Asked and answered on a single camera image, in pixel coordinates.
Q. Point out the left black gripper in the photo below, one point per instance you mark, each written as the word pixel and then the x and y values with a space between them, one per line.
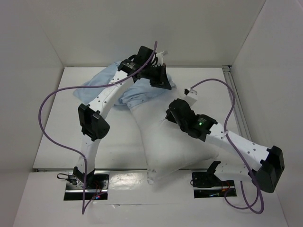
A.
pixel 162 81

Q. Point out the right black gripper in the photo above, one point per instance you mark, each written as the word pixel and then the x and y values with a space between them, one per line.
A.
pixel 172 113

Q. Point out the white pillow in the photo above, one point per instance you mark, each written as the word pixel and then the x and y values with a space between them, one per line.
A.
pixel 166 148

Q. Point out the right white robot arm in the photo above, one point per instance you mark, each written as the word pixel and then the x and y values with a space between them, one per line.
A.
pixel 265 164

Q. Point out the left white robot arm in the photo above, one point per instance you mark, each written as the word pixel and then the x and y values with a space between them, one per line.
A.
pixel 146 64

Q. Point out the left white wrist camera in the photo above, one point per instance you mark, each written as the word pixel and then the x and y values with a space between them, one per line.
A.
pixel 160 57

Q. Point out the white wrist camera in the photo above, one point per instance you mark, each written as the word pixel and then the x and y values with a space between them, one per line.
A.
pixel 160 57
pixel 190 96

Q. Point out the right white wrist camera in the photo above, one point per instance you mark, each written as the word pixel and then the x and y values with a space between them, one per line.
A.
pixel 190 96

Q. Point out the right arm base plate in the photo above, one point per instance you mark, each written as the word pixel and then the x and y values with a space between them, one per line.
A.
pixel 206 185

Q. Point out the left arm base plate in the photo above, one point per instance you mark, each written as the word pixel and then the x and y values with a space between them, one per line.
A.
pixel 96 188

